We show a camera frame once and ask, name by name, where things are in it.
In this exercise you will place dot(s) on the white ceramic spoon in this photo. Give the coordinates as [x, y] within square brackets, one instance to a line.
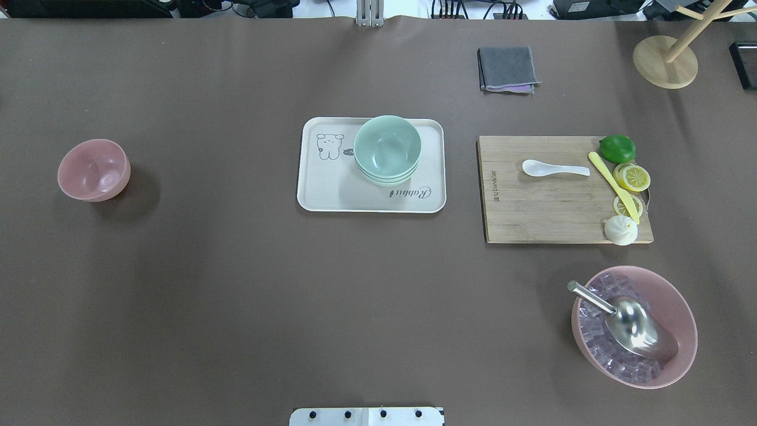
[535, 168]

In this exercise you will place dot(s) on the small pink bowl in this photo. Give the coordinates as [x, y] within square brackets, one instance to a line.
[95, 170]

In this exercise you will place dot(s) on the lower green bowls stack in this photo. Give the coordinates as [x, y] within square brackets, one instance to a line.
[393, 181]

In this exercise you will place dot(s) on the top green bowl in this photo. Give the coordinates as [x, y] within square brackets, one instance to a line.
[387, 146]

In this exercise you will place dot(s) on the large pink bowl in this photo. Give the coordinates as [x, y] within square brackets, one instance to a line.
[666, 305]

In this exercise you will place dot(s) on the cream rabbit tray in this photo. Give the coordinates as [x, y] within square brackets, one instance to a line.
[329, 178]

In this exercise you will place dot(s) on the bamboo cutting board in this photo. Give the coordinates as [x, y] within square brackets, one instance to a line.
[558, 209]

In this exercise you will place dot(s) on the grey folded cloth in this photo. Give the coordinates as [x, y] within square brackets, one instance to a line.
[507, 69]

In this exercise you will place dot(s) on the thin lemon slice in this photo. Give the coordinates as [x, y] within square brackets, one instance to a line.
[620, 208]

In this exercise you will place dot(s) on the white steamed bun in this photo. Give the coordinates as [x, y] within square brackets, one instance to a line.
[621, 230]

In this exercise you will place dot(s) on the yellow plastic knife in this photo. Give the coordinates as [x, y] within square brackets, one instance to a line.
[624, 195]

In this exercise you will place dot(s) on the green lime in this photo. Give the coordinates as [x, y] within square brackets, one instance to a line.
[617, 149]

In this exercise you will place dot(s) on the thick lemon slice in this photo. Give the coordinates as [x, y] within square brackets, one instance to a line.
[632, 177]

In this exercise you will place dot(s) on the metal ice scoop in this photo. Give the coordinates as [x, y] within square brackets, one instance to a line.
[631, 326]

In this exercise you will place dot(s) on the wooden mug tree stand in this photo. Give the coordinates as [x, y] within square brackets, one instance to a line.
[668, 62]

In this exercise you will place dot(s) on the black device on table edge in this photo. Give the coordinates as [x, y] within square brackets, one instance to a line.
[743, 54]

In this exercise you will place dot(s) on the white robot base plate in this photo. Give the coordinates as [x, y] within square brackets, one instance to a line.
[383, 415]

